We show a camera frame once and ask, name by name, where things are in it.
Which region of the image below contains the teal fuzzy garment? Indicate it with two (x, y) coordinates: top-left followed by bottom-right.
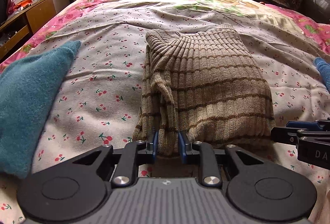
(1, 41), (81, 179)

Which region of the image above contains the blue knit garment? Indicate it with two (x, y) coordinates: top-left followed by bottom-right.
(314, 57), (330, 91)

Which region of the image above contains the beige striped knit sweater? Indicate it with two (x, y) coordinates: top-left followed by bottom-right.
(133, 23), (275, 156)

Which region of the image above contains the orange item on cabinet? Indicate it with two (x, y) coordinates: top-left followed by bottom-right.
(13, 0), (32, 12)

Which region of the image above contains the pink floral bed quilt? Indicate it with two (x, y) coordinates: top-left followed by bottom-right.
(1, 0), (329, 70)

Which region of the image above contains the wooden side cabinet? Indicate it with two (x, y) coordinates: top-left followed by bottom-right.
(1, 0), (57, 61)

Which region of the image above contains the cherry print grey sheet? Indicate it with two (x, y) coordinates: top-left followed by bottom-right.
(0, 8), (330, 224)

